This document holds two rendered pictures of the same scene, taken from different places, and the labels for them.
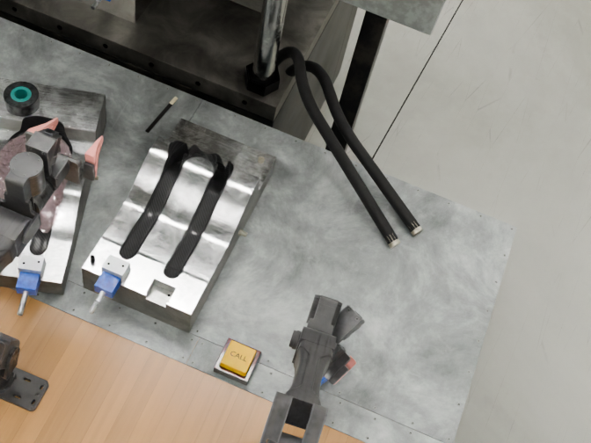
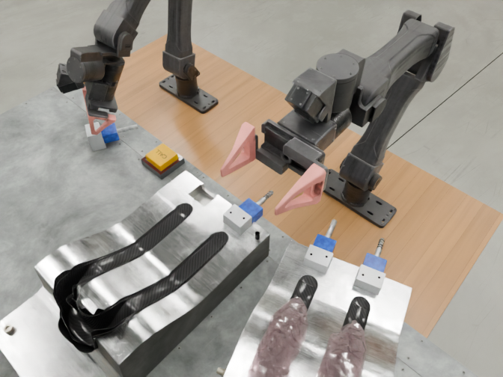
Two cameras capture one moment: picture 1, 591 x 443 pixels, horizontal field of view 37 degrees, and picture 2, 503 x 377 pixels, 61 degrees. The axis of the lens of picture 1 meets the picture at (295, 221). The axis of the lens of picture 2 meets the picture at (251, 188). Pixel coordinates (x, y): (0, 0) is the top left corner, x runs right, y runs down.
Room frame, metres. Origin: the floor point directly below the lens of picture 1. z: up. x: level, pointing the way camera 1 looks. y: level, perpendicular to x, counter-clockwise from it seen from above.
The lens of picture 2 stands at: (1.30, 0.65, 1.65)
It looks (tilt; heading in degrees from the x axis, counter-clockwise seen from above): 52 degrees down; 214
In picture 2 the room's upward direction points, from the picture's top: straight up
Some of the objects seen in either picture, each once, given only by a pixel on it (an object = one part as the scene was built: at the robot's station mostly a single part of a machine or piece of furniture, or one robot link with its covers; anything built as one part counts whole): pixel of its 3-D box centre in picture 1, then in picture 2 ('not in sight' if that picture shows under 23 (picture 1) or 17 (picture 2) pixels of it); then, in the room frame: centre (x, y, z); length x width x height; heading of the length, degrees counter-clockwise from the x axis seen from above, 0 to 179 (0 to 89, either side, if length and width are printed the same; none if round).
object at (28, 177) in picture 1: (18, 195); (346, 90); (0.81, 0.49, 1.24); 0.12 x 0.09 x 0.12; 172
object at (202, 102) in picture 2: not in sight; (186, 83); (0.55, -0.09, 0.84); 0.20 x 0.07 x 0.08; 82
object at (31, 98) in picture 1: (21, 98); not in sight; (1.25, 0.70, 0.93); 0.08 x 0.08 x 0.04
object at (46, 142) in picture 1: (47, 154); (305, 116); (0.90, 0.47, 1.25); 0.07 x 0.06 x 0.11; 82
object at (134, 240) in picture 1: (179, 201); (141, 267); (1.10, 0.27, 0.92); 0.35 x 0.16 x 0.09; 172
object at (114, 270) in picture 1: (105, 288); (252, 209); (0.85, 0.35, 0.89); 0.13 x 0.05 x 0.05; 172
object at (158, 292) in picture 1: (160, 295); (203, 199); (0.88, 0.24, 0.87); 0.05 x 0.05 x 0.04; 82
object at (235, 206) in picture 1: (186, 210); (137, 281); (1.11, 0.25, 0.87); 0.50 x 0.26 x 0.14; 172
